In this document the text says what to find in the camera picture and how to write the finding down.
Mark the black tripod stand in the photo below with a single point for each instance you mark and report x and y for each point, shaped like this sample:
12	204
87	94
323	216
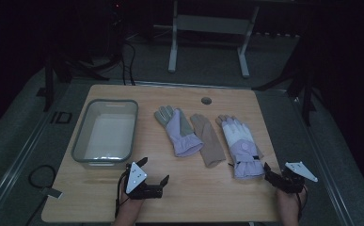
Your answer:
308	103
49	84

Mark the white metal stand frame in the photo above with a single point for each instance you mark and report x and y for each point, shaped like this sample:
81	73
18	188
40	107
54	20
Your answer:
212	23

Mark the person's left hand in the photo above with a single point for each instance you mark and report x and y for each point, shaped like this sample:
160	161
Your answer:
129	208

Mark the person's right hand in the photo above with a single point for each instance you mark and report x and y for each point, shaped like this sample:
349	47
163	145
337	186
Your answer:
289	207

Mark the purple and white ski glove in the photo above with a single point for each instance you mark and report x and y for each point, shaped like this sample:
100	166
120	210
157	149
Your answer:
242	147

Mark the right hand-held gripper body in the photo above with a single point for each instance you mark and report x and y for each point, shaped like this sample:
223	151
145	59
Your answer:
298	175

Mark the purple glove with grey palm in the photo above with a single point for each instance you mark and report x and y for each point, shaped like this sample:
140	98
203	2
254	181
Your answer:
182	138

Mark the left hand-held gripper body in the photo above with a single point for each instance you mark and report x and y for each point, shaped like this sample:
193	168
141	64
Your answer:
135	177

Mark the clear plastic storage bin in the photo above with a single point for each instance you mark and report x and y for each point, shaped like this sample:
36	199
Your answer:
107	135

